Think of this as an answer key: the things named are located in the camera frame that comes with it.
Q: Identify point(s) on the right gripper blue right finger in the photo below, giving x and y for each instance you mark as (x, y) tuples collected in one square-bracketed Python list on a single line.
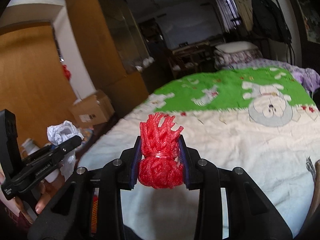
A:
[(189, 158)]

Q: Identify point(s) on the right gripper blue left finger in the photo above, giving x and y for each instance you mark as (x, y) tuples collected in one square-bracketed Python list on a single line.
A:
[(131, 159)]

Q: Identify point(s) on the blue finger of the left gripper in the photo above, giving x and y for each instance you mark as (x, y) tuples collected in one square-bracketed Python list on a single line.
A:
[(69, 145)]

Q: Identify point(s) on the red foam net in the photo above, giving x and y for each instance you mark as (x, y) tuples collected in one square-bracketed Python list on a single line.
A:
[(160, 167)]

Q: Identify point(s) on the red trash basket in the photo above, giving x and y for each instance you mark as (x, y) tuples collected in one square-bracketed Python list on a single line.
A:
[(94, 214)]

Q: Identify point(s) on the person left hand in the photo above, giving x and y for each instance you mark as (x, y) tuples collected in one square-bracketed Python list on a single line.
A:
[(47, 191)]

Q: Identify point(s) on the white thermos jug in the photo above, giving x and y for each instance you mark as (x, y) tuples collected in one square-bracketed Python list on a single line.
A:
[(28, 147)]

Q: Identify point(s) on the brown cardboard box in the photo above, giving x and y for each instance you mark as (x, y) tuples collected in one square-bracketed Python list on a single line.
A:
[(93, 110)]

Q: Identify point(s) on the red hanging ornament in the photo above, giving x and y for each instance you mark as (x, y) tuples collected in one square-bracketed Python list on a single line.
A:
[(66, 72)]

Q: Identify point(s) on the wooden wardrobe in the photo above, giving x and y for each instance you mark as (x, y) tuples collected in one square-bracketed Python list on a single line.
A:
[(111, 47)]

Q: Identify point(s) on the folded floral blanket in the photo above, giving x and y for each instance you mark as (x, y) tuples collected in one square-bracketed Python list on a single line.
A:
[(225, 59)]

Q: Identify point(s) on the white pillow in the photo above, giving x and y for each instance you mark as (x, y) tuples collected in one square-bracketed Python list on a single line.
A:
[(234, 47)]

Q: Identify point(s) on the black coat on rack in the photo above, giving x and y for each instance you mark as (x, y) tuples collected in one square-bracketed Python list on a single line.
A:
[(269, 22)]

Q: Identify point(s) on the framed landscape painting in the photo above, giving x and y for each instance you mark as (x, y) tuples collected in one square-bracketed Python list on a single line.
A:
[(307, 14)]

